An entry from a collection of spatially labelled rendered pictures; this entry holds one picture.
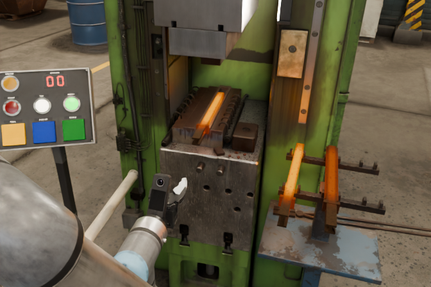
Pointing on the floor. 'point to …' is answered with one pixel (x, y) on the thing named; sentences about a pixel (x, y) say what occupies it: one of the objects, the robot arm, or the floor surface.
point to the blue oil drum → (86, 10)
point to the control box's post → (60, 159)
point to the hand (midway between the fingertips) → (176, 177)
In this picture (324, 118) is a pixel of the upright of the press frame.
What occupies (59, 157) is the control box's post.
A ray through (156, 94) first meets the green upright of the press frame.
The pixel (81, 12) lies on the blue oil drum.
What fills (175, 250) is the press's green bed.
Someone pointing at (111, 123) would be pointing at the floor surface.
